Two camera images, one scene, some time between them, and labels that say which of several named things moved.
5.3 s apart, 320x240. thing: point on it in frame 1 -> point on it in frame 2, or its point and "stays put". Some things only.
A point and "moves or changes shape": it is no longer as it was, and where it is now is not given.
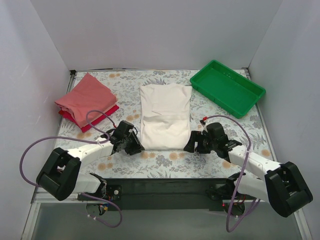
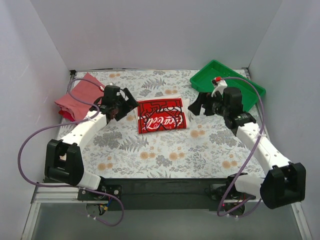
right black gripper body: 199,144 -> 206,103
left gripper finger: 136,142 -> 132,101
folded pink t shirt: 89,94 stays put
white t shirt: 165,109 moves or changes shape
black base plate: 161,194 stays put
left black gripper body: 133,144 -> 124,105
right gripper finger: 202,148 -> 209,110
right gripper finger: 190,145 -> 195,107
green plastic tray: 231,91 stays put
